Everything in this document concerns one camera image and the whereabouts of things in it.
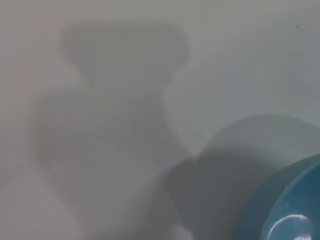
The blue bowl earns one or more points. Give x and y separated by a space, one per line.
295 200

